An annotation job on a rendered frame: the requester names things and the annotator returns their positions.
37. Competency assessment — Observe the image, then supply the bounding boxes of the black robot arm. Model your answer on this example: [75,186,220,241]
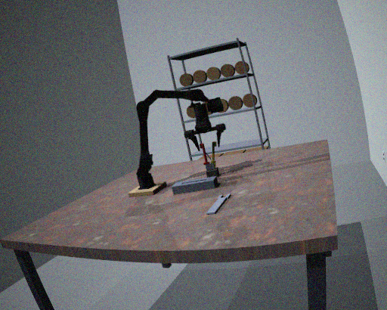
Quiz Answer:
[136,89,224,190]

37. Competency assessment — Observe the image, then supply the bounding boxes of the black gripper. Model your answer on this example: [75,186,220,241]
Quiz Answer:
[184,115,226,151]

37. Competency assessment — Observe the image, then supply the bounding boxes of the grey flat bar with forked end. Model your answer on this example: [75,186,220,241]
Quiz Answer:
[206,194,231,215]

